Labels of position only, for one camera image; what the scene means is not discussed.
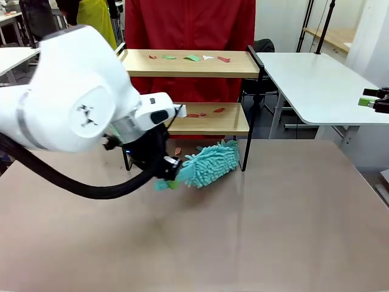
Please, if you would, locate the black office chair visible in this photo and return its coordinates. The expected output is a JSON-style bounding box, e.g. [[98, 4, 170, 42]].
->
[[243, 38, 280, 114]]

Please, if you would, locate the two-tier wooden metal shelf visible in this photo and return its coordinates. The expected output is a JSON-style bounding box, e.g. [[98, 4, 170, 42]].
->
[[114, 41, 266, 173]]

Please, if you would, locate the person in dark clothes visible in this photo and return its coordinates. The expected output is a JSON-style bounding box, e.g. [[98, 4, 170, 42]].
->
[[18, 0, 59, 43]]

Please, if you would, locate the small white table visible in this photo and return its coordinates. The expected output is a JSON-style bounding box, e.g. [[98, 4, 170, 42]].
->
[[0, 47, 42, 86]]

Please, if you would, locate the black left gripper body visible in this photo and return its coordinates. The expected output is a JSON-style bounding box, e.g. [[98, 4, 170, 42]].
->
[[130, 127, 171, 180]]

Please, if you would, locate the wooden background desk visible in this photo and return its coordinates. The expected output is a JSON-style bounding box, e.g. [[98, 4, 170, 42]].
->
[[302, 26, 357, 55]]

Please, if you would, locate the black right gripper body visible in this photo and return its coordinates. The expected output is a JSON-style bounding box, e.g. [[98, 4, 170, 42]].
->
[[373, 94, 389, 114]]

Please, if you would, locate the teal microfiber duster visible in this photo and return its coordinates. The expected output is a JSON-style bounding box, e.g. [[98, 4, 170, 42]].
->
[[154, 139, 241, 192]]

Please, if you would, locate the large white table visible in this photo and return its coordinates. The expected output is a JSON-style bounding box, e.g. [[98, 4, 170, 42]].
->
[[256, 52, 389, 147]]

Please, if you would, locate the person in yellow apron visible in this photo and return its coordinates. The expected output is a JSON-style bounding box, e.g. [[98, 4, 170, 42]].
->
[[75, 0, 119, 52]]

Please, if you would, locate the black light stand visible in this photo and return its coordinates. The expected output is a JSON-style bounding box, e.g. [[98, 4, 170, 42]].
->
[[296, 0, 315, 53], [315, 0, 337, 55]]

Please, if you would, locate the person in red coat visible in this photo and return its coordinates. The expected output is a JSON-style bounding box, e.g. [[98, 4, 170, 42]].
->
[[124, 0, 256, 140]]

